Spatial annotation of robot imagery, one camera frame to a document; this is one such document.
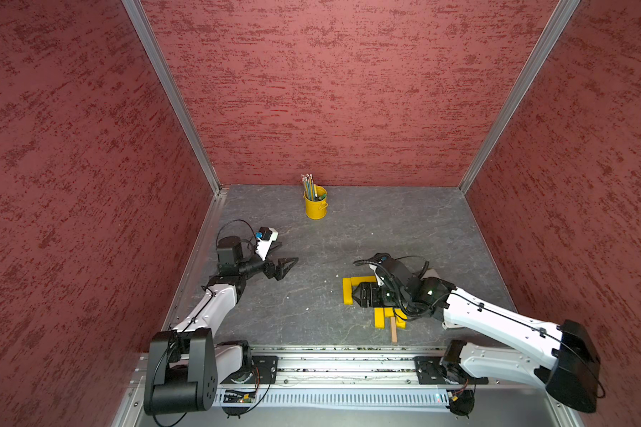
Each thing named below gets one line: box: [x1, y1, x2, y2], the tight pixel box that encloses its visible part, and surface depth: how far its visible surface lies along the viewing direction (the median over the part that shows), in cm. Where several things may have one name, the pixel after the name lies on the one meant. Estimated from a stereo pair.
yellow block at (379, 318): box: [373, 306, 386, 330], surface depth 85 cm
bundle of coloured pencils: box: [300, 172, 318, 202], surface depth 105 cm
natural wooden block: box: [389, 316, 398, 343], surface depth 81 cm
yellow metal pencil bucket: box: [303, 185, 329, 220], surface depth 108 cm
